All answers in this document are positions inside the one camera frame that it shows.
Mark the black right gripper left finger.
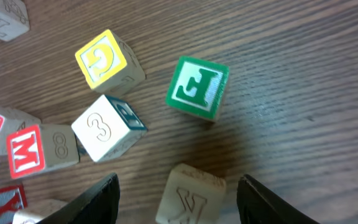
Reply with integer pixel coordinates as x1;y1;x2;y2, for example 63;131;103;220
39;173;120;224

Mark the green B letter block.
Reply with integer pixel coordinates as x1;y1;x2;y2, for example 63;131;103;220
155;164;226;224

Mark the wooden number 3 block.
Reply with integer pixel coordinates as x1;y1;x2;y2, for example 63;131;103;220
71;95;148;162

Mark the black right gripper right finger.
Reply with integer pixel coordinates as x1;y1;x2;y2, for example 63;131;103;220
237;174;318;224

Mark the blue X letter block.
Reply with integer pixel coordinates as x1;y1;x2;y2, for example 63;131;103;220
12;199;67;224

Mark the red M letter block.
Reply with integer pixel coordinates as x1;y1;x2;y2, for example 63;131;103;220
6;124;80;179

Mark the green F letter block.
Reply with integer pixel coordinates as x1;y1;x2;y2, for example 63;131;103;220
165;56;229;122

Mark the wooden block red side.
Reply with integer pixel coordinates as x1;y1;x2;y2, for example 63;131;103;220
0;184;27;224

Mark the yellow G letter block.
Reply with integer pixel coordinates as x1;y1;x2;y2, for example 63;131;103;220
75;29;146;97

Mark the far yellow letter block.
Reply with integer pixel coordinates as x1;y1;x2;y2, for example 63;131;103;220
0;0;30;42

